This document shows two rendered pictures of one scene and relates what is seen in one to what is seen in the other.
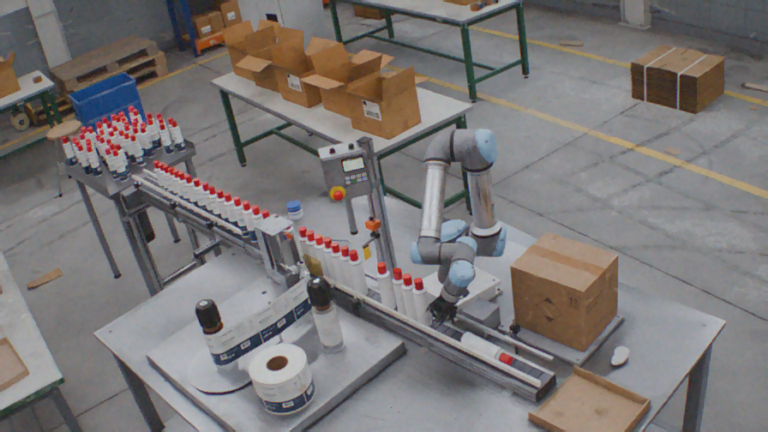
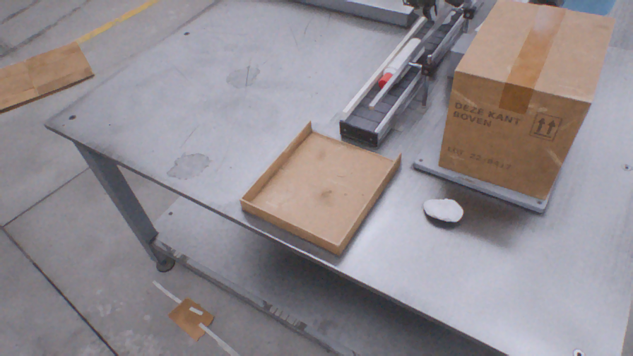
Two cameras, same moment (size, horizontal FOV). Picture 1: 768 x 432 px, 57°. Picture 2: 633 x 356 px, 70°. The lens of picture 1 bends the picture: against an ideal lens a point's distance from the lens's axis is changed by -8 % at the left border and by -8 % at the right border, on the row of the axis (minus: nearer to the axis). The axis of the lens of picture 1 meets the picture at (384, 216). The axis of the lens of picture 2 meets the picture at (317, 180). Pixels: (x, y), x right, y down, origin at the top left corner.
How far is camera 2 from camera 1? 2.14 m
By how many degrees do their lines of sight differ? 59
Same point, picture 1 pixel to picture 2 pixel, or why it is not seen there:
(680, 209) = not seen: outside the picture
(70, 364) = not seen: outside the picture
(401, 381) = (360, 34)
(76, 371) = not seen: outside the picture
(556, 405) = (335, 151)
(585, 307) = (454, 102)
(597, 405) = (339, 192)
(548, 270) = (499, 30)
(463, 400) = (337, 78)
